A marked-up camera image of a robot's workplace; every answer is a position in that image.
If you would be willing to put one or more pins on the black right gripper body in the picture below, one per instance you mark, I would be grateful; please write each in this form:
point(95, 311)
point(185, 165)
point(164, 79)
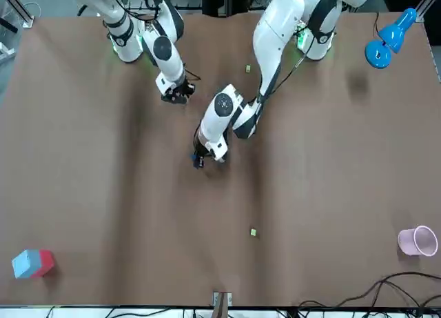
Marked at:
point(182, 88)

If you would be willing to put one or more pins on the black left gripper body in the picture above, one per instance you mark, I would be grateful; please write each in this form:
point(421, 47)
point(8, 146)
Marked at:
point(200, 148)

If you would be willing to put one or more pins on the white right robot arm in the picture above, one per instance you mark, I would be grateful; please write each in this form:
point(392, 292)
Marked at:
point(172, 68)

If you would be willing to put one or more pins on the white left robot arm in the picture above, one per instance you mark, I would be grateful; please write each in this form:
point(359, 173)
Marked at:
point(272, 38)

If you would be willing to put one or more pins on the red and blue box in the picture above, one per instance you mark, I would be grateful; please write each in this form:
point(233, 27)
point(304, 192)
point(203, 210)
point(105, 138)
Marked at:
point(27, 264)

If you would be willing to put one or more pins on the blue desk lamp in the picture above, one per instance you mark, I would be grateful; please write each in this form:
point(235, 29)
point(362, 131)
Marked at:
point(396, 35)

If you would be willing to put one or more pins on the pink translucent plastic cup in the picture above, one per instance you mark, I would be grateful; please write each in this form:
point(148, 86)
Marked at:
point(411, 243)

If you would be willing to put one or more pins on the silver aluminium frame post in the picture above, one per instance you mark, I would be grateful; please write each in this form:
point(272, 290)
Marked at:
point(222, 306)

